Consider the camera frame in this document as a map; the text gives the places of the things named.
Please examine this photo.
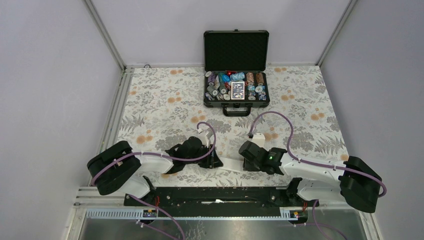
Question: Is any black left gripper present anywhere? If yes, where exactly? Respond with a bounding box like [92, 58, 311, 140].
[185, 144, 223, 169]

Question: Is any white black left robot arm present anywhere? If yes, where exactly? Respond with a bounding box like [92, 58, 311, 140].
[86, 136, 224, 206]

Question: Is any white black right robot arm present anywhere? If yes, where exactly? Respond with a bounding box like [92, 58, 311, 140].
[238, 141, 383, 213]

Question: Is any floral patterned table mat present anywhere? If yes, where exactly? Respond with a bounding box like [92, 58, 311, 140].
[107, 65, 352, 188]

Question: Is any playing card deck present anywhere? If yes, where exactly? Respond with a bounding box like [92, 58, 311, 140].
[230, 81, 246, 100]

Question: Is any black poker chip case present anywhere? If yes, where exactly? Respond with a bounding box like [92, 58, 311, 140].
[203, 29, 270, 117]

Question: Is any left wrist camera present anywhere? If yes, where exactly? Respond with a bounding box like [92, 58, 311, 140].
[197, 128, 213, 147]

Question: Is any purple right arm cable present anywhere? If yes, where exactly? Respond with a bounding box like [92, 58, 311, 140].
[248, 111, 388, 199]

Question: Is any black mounting base rail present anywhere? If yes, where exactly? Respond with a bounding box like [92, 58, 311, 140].
[142, 186, 314, 214]

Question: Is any aluminium frame rail left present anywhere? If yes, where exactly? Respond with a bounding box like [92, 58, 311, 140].
[62, 66, 135, 240]

